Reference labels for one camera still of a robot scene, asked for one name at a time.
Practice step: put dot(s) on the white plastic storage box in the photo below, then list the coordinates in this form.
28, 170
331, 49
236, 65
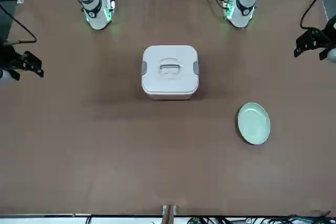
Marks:
168, 97

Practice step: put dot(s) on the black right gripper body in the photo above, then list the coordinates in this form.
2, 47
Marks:
10, 58

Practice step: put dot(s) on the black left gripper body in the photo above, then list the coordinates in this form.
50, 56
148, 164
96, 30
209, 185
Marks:
328, 37

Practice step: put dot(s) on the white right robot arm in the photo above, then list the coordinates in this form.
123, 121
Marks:
98, 16

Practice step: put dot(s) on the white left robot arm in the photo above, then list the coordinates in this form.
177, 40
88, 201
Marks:
242, 1

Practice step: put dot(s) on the white box lid grey clasps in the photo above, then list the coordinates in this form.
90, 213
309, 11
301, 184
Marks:
157, 82

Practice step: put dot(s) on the aluminium camera post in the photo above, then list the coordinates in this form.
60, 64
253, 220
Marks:
170, 213

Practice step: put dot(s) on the green plate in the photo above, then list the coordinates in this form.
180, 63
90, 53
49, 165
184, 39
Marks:
254, 123

